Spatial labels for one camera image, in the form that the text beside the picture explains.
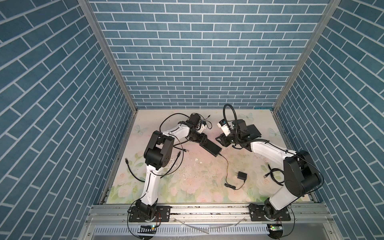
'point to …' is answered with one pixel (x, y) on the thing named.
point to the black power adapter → (241, 175)
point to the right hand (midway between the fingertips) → (218, 135)
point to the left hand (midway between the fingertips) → (204, 140)
